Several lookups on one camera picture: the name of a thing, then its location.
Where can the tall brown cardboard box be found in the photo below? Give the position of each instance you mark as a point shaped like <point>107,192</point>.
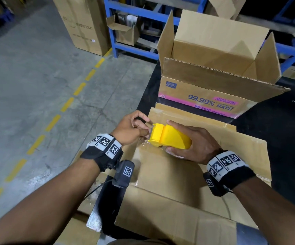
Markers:
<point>83,22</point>

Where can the person's right forearm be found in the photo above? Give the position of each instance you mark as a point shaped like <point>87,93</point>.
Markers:
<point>277,214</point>

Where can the scrap cardboard sheet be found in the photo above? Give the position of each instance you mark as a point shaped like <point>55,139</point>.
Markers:
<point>73,232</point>

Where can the person's body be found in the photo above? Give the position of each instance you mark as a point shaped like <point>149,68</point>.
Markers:
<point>142,242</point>

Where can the small box low shelf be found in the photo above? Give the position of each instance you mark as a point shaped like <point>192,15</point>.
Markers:
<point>127,35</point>

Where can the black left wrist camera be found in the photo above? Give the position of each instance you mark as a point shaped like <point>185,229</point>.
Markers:
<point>124,173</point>

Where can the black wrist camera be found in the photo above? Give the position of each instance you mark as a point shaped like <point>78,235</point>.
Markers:
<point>212,186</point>
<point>124,173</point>

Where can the pink-striped cardboard box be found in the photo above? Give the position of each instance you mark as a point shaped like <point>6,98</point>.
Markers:
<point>213,73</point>

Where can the wooden shelf plank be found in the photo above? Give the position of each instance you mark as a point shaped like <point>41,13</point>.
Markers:
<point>277,26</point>

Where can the person's left forearm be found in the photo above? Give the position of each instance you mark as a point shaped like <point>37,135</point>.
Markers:
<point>40,209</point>

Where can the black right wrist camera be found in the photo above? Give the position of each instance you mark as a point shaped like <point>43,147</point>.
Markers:
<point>212,186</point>

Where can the torn box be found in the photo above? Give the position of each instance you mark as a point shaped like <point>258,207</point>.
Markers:
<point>224,6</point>

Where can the taped cardboard sheet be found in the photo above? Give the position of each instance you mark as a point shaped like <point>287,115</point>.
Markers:
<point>175,191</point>

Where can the blue metal storage rack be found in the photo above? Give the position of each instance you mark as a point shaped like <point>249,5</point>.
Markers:
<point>137,11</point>

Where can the person's left hand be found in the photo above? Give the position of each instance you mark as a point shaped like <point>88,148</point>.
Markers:
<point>127,132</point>

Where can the right wristband with marker tags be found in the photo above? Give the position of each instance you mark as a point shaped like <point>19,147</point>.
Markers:
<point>231,170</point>

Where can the wristband with marker tags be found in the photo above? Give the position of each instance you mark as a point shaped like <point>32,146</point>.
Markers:
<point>101,153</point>
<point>231,170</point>

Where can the left wristband with marker tags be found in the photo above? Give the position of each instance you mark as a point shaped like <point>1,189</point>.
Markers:
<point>101,153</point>

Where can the yellow tape dispenser with tape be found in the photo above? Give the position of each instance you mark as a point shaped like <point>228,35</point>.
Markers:
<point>170,136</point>

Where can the person's right hand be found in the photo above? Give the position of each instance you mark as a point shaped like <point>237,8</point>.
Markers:
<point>203,145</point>

